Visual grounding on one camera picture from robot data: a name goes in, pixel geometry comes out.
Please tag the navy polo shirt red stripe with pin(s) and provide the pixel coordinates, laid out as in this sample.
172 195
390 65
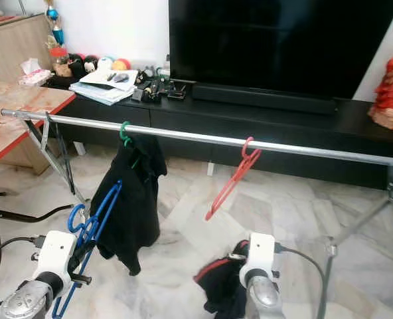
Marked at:
223 286

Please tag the blue plastic hanger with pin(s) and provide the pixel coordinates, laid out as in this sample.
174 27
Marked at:
105 212

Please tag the red plastic hanger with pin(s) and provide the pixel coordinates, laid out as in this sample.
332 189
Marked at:
233 184

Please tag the green hanger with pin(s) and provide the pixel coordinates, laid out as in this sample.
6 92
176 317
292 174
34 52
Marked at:
124 133

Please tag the black shirt green print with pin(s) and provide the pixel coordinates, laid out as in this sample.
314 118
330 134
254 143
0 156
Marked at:
133 199

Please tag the black TV console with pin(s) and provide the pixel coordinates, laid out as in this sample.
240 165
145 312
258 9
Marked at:
256 129

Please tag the silver clothes rack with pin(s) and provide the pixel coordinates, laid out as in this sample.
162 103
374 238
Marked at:
190 135

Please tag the black soundbar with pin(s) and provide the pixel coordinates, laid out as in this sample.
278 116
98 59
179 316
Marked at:
263 98

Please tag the marble top folding table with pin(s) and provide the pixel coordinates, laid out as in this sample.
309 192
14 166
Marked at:
17 113

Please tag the small black device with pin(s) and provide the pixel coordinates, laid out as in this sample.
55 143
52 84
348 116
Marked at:
176 91

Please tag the stack of white papers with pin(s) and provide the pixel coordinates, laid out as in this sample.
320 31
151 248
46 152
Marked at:
107 91

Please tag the small clear bottle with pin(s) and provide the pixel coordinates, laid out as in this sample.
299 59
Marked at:
164 70

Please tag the pink tissue pack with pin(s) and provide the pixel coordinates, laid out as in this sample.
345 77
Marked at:
34 73

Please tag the black white plush toy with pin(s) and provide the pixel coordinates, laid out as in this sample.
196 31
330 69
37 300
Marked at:
90 64

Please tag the orange ball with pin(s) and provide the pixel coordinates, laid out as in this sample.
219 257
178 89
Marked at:
121 64

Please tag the glass jar red lid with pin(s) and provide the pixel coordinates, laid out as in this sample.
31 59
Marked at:
58 61

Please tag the black television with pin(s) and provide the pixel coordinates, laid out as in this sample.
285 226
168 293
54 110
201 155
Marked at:
283 40

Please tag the red robed figurine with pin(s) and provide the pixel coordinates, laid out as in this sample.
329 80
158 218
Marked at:
392 86

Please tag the light wooden cabinet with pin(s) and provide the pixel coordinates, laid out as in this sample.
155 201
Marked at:
10 46

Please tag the gold blue trophy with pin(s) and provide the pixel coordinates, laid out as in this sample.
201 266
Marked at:
54 23

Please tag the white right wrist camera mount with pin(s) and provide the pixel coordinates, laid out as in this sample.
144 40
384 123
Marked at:
259 256

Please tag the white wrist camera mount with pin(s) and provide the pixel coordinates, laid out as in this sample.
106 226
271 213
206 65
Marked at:
56 256
259 256

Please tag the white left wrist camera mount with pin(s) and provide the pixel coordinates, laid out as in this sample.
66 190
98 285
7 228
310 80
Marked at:
56 256

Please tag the black camera gadget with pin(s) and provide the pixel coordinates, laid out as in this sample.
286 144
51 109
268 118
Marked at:
153 90

